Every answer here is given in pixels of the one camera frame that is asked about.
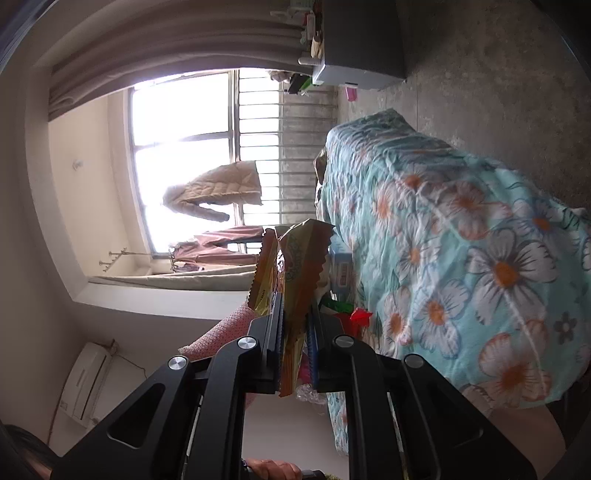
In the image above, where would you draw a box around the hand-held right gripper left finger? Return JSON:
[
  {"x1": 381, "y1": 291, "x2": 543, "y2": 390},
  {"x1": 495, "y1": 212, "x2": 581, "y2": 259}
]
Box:
[{"x1": 52, "y1": 292, "x2": 284, "y2": 480}]

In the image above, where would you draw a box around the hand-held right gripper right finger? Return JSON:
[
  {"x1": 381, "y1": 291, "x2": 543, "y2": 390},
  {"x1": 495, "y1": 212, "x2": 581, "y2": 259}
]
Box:
[{"x1": 308, "y1": 301, "x2": 540, "y2": 480}]

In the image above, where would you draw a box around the yellow snack wrapper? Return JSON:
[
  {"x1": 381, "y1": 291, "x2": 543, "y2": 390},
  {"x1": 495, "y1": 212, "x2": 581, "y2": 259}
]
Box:
[{"x1": 248, "y1": 219, "x2": 336, "y2": 398}]

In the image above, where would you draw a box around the person's left hand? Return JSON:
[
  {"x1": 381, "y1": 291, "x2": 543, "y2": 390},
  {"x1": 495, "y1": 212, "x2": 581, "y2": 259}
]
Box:
[{"x1": 245, "y1": 458, "x2": 304, "y2": 480}]

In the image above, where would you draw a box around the green snack wrapper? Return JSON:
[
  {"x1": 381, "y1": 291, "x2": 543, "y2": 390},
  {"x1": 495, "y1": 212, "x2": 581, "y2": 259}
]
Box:
[{"x1": 318, "y1": 298, "x2": 354, "y2": 320}]

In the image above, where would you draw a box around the red wrapper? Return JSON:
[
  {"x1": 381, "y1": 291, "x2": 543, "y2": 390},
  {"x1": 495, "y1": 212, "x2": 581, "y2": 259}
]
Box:
[{"x1": 348, "y1": 308, "x2": 374, "y2": 337}]

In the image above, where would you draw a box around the blue white packet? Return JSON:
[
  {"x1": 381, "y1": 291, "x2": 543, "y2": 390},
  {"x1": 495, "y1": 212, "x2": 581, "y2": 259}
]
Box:
[{"x1": 329, "y1": 251, "x2": 355, "y2": 303}]

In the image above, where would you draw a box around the hanging pink garment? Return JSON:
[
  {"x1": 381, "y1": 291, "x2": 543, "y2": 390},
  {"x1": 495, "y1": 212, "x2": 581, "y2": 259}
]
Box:
[{"x1": 168, "y1": 225, "x2": 265, "y2": 273}]

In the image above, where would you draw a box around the hanging beige jacket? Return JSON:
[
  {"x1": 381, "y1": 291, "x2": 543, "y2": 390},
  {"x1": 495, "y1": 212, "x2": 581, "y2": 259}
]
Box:
[{"x1": 163, "y1": 161, "x2": 264, "y2": 222}]

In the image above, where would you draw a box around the metal drying rack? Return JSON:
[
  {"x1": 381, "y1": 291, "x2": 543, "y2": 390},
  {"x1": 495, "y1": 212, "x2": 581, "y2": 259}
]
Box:
[{"x1": 98, "y1": 247, "x2": 176, "y2": 274}]

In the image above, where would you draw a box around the white air conditioner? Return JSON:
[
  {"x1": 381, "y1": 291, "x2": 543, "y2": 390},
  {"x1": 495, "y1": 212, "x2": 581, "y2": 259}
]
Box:
[{"x1": 60, "y1": 342, "x2": 114, "y2": 422}]

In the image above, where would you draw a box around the brown snack wrapper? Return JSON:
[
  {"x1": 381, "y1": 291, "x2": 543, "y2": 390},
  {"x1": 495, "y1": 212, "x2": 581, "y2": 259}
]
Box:
[{"x1": 314, "y1": 151, "x2": 330, "y2": 204}]

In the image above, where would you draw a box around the floral light blue blanket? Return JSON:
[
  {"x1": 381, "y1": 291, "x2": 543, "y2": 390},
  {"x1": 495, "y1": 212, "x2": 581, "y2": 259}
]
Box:
[{"x1": 318, "y1": 108, "x2": 591, "y2": 457}]

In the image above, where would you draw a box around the metal window railing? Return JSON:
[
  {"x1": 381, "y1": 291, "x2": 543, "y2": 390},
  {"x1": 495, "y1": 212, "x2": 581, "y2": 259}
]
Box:
[{"x1": 238, "y1": 69, "x2": 340, "y2": 227}]

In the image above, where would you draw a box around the person's head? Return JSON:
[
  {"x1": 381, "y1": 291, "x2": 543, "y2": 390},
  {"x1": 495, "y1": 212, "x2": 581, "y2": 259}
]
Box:
[{"x1": 0, "y1": 425, "x2": 61, "y2": 480}]

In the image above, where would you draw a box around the beige curtain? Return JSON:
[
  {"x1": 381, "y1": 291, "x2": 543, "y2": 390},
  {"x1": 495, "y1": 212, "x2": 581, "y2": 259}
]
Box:
[{"x1": 46, "y1": 0, "x2": 324, "y2": 123}]

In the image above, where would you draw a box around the grey cabinet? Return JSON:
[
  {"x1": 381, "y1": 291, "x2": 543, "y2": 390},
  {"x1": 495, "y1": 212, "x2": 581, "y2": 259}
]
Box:
[{"x1": 311, "y1": 0, "x2": 409, "y2": 90}]

